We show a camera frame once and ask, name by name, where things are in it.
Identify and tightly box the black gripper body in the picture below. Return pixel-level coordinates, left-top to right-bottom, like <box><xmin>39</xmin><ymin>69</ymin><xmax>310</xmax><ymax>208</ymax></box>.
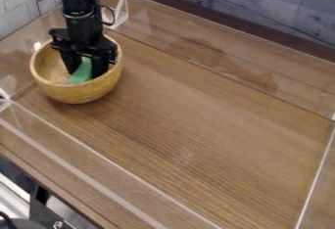
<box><xmin>48</xmin><ymin>28</ymin><xmax>118</xmax><ymax>64</ymax></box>

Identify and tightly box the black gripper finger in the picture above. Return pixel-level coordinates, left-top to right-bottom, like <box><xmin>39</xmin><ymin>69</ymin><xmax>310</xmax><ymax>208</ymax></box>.
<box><xmin>92</xmin><ymin>56</ymin><xmax>108</xmax><ymax>77</ymax></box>
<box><xmin>59</xmin><ymin>49</ymin><xmax>83</xmax><ymax>74</ymax></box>

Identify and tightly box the green stick block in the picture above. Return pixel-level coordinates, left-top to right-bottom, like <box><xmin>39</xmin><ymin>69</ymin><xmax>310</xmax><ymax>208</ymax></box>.
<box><xmin>66</xmin><ymin>57</ymin><xmax>94</xmax><ymax>84</ymax></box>

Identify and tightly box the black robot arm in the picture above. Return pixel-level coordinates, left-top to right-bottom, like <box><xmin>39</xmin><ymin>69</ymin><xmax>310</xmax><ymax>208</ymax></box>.
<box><xmin>48</xmin><ymin>0</ymin><xmax>118</xmax><ymax>78</ymax></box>

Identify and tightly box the wooden bowl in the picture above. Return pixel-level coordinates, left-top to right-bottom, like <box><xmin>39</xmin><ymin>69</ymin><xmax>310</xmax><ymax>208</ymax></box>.
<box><xmin>30</xmin><ymin>40</ymin><xmax>125</xmax><ymax>104</ymax></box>

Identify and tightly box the clear acrylic corner bracket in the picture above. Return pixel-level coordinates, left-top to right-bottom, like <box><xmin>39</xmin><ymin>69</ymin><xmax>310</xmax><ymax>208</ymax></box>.
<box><xmin>102</xmin><ymin>0</ymin><xmax>130</xmax><ymax>29</ymax></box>

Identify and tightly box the clear acrylic left bracket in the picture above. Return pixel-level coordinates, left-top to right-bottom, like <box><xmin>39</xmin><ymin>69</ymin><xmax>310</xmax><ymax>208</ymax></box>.
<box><xmin>0</xmin><ymin>88</ymin><xmax>12</xmax><ymax>113</ymax></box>

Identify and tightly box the black table leg frame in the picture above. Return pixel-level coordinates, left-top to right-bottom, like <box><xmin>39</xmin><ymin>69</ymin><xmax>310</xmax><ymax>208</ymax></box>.
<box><xmin>30</xmin><ymin>185</ymin><xmax>76</xmax><ymax>229</ymax></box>

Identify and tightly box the black cable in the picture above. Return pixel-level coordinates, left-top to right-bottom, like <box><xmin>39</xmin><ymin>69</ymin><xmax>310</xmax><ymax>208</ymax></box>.
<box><xmin>0</xmin><ymin>209</ymin><xmax>18</xmax><ymax>229</ymax></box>

